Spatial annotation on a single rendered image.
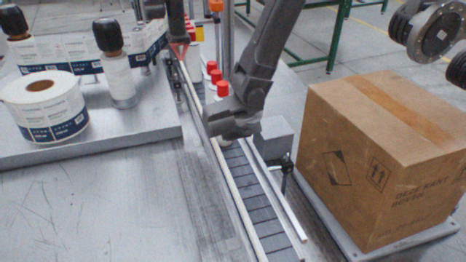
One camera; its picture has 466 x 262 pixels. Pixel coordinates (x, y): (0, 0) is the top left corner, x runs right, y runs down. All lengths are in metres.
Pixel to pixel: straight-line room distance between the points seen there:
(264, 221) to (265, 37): 0.41
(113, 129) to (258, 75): 0.61
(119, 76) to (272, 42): 0.65
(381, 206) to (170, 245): 0.47
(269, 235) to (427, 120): 0.40
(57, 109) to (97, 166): 0.20
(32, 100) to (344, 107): 0.82
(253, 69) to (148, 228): 0.47
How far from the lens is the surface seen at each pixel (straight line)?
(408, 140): 0.65
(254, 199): 0.79
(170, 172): 0.94
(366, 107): 0.72
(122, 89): 1.12
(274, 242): 0.72
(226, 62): 1.30
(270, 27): 0.57
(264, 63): 0.58
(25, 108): 1.04
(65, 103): 1.04
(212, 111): 0.62
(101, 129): 1.08
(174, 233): 0.80
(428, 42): 1.16
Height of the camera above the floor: 1.48
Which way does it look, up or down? 38 degrees down
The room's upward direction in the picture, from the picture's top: straight up
